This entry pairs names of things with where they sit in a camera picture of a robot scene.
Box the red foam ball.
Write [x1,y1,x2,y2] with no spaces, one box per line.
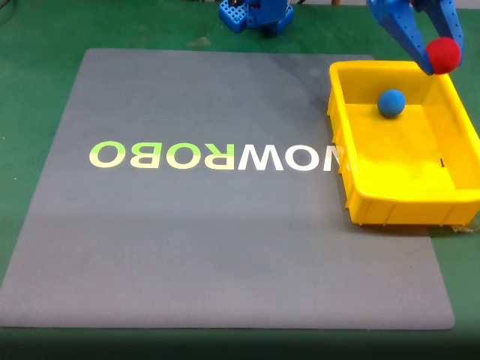
[425,36,462,74]

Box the blue foam ball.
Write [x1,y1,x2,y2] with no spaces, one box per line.
[376,88,407,119]

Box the yellow plastic bin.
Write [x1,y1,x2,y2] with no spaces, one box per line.
[326,59,480,228]

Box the grey mat with ROBOWOW print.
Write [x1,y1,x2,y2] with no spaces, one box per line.
[0,47,457,332]

